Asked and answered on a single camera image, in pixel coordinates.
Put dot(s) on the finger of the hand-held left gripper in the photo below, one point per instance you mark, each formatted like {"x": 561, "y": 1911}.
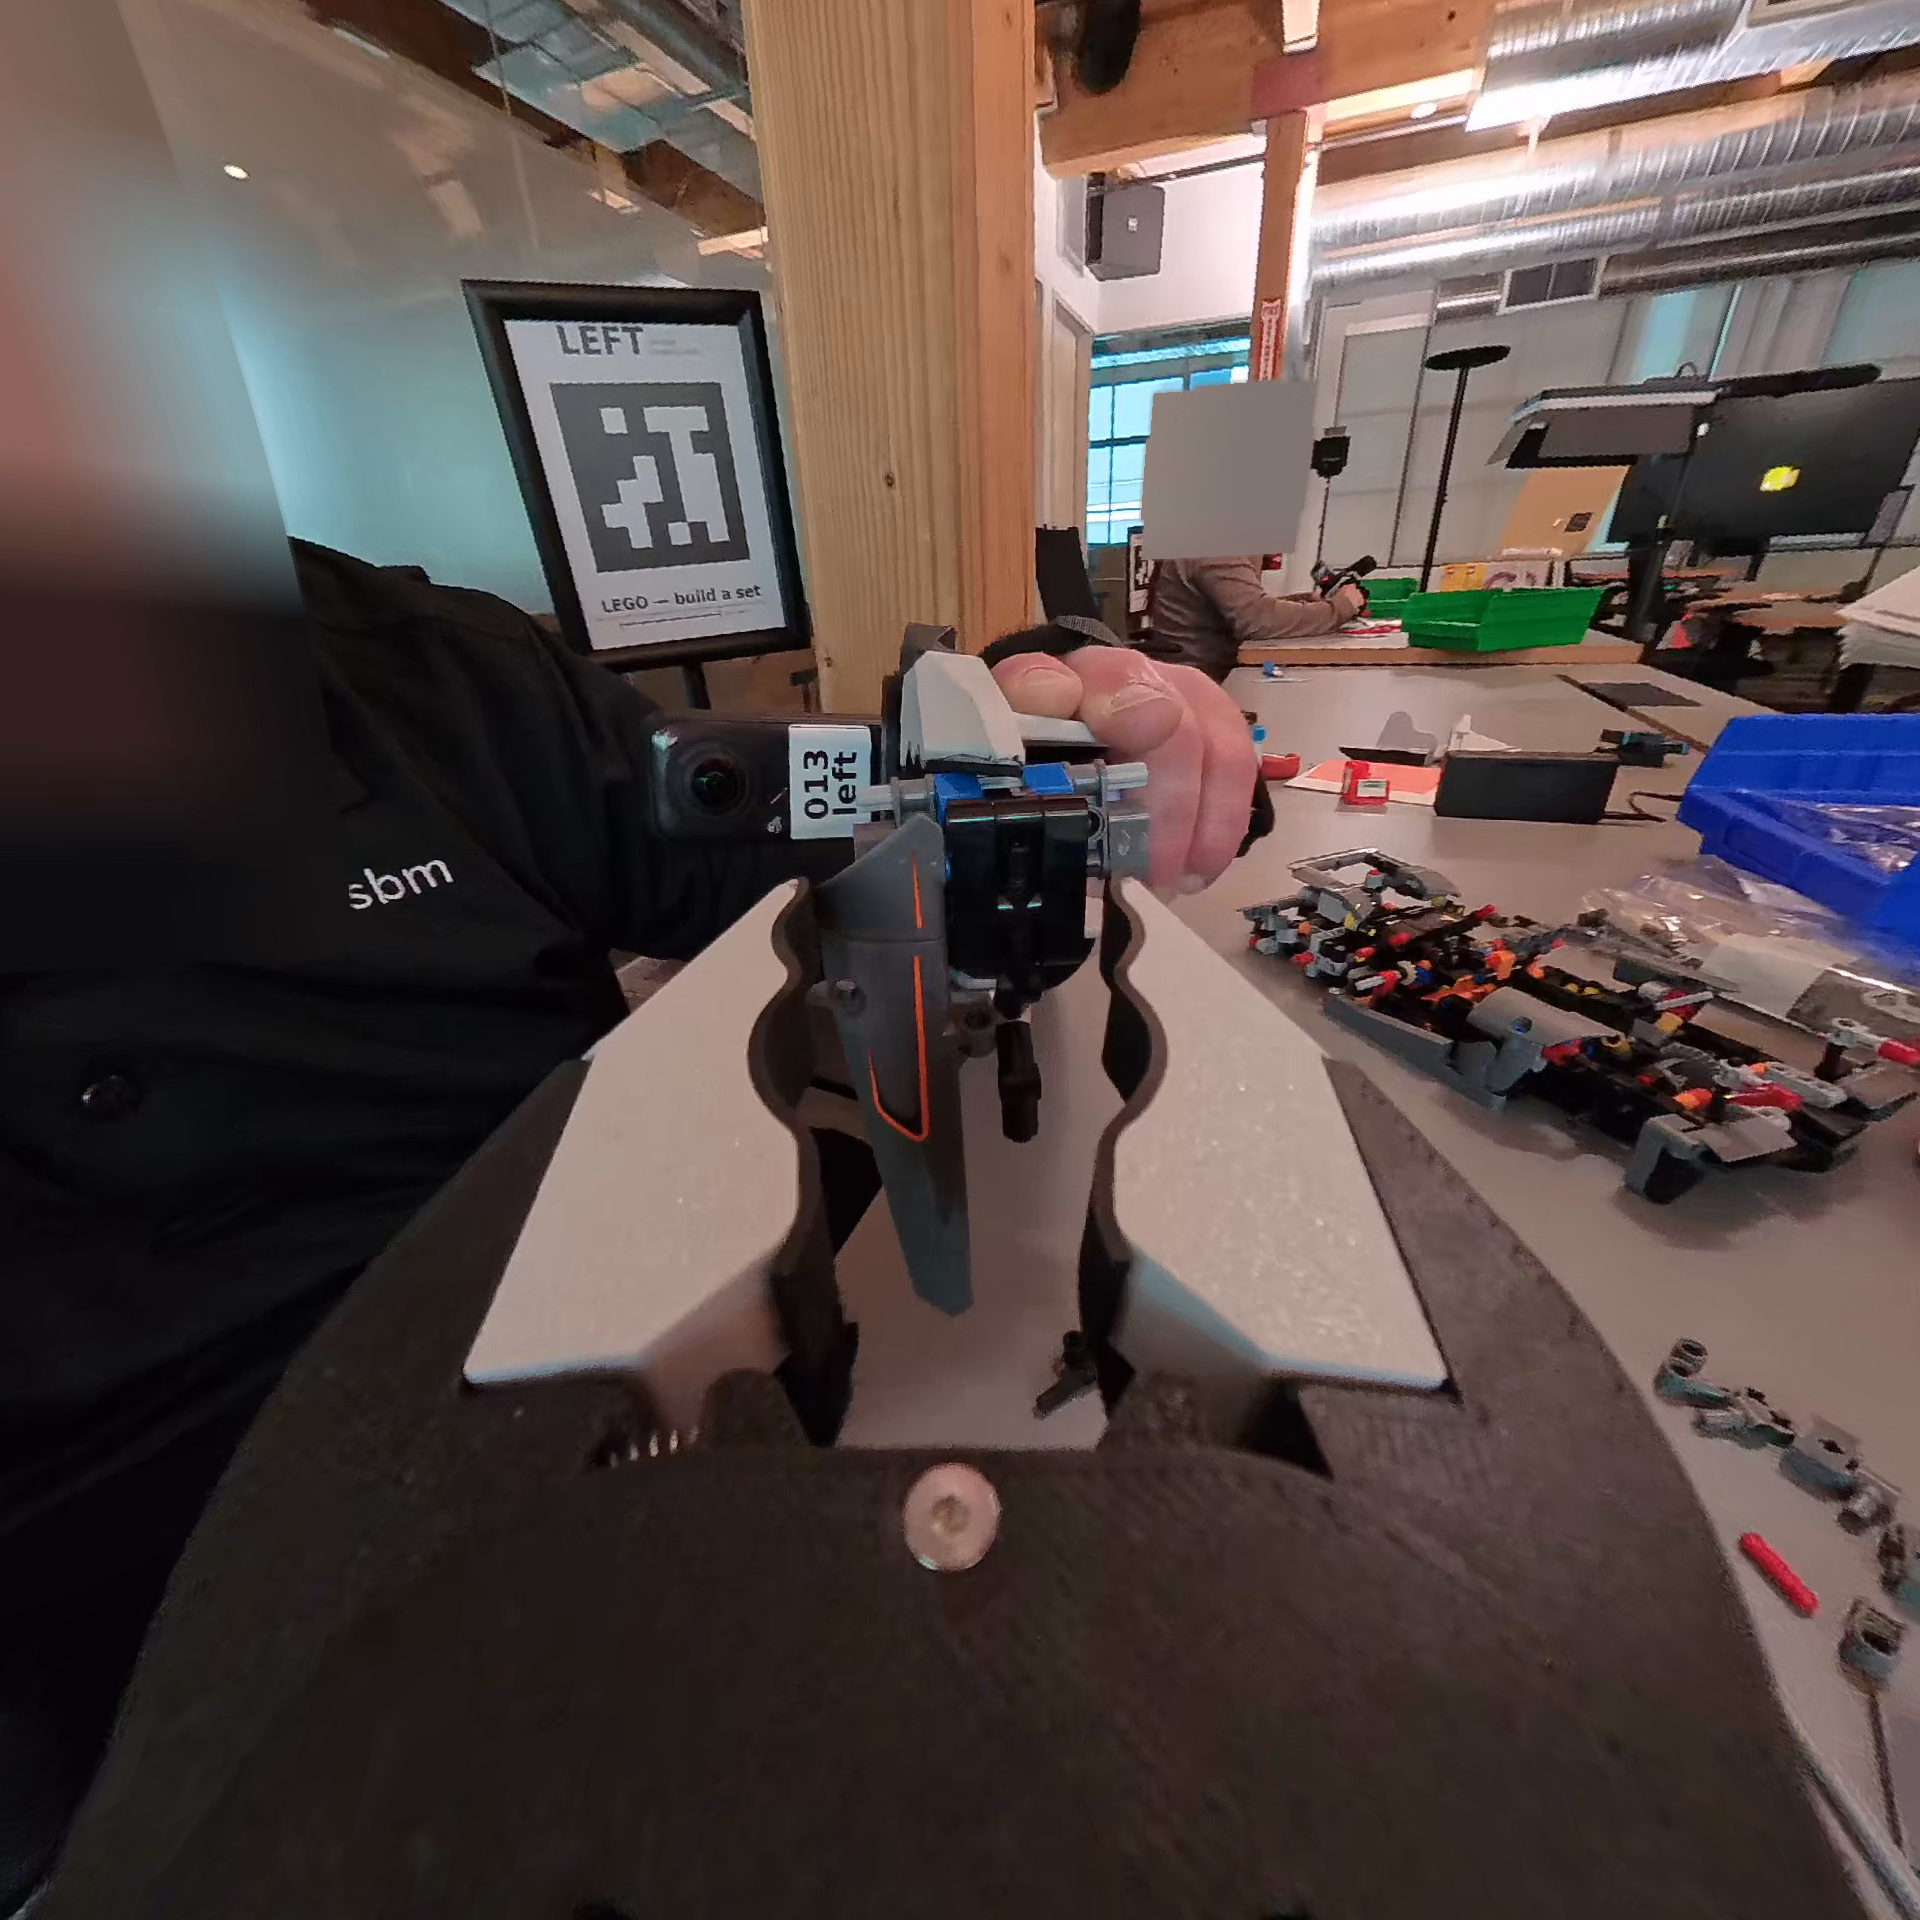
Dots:
{"x": 961, "y": 722}

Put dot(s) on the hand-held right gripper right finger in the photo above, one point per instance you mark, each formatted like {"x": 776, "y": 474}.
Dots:
{"x": 1275, "y": 1184}

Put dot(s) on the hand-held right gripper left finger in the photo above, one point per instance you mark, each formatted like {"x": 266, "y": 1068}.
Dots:
{"x": 645, "y": 1184}

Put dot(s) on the blue black lego sub-assembly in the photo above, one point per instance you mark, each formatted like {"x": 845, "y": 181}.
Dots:
{"x": 1020, "y": 869}

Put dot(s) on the orange-striped grey lego panel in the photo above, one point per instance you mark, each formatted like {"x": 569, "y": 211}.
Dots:
{"x": 901, "y": 1051}

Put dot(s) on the lego technic car chassis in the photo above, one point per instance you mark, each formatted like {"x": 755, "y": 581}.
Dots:
{"x": 1530, "y": 1020}

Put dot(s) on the black lego axle connector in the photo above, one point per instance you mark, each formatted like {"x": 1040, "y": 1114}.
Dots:
{"x": 1066, "y": 1373}

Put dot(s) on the clear bags of lego parts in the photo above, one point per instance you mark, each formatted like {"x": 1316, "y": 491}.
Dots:
{"x": 1723, "y": 931}

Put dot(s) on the person's left hand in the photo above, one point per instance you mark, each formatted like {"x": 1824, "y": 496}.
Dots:
{"x": 1184, "y": 750}

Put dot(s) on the framed marker sign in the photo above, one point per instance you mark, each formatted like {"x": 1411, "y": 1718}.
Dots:
{"x": 645, "y": 482}

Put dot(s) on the wooden pillar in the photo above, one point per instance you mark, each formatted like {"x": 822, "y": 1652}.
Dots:
{"x": 901, "y": 376}

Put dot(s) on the red white card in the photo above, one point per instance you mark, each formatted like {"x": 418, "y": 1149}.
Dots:
{"x": 1364, "y": 781}

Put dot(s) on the green plastic bin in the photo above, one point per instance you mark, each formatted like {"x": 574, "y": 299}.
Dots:
{"x": 1387, "y": 596}
{"x": 1500, "y": 619}

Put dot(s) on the cluster of dark grey connectors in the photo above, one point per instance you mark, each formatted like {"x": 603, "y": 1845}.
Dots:
{"x": 1755, "y": 1411}

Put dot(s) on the black floor lamp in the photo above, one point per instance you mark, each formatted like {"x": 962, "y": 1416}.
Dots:
{"x": 1462, "y": 451}

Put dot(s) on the blue plastic storage bin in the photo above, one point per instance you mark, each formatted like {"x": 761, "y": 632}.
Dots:
{"x": 1800, "y": 869}
{"x": 1828, "y": 750}

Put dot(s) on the cardboard box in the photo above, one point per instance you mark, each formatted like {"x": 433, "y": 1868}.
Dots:
{"x": 1560, "y": 510}

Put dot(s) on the black overhead desk light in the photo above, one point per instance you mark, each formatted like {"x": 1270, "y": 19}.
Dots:
{"x": 1621, "y": 413}

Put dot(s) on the black monitor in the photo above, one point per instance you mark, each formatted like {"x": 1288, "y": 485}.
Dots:
{"x": 1770, "y": 466}

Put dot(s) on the black wall speaker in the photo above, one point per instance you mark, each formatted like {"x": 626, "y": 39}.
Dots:
{"x": 1124, "y": 229}

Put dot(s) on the silver ventilation duct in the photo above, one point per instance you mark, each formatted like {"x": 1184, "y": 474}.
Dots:
{"x": 1650, "y": 166}

